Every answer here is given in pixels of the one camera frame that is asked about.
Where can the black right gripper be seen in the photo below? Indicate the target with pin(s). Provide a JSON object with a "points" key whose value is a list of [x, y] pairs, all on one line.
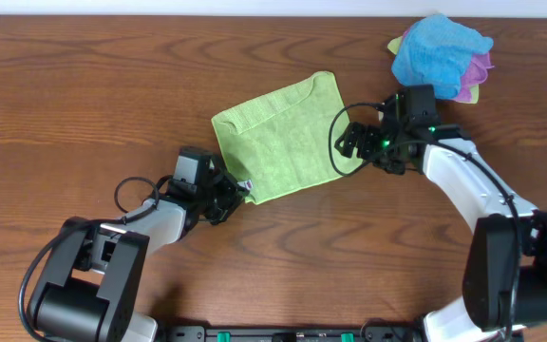
{"points": [[367, 135]]}

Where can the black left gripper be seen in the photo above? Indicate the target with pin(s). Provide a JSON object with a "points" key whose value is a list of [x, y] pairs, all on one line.
{"points": [[236, 192]]}

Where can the green microfiber cloth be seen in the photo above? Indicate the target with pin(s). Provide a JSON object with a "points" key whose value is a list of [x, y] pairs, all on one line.
{"points": [[280, 140]]}

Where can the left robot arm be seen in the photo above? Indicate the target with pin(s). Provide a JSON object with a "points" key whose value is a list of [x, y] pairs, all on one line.
{"points": [[83, 285]]}

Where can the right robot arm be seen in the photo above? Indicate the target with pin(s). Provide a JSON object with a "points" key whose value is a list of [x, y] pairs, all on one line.
{"points": [[504, 284]]}

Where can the blue microfiber cloth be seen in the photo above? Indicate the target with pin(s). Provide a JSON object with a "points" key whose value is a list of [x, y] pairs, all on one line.
{"points": [[437, 54]]}

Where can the purple microfiber cloth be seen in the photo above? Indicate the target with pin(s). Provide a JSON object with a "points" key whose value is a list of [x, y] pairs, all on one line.
{"points": [[475, 76]]}

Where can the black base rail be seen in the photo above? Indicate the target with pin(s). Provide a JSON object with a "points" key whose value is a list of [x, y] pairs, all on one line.
{"points": [[372, 331]]}

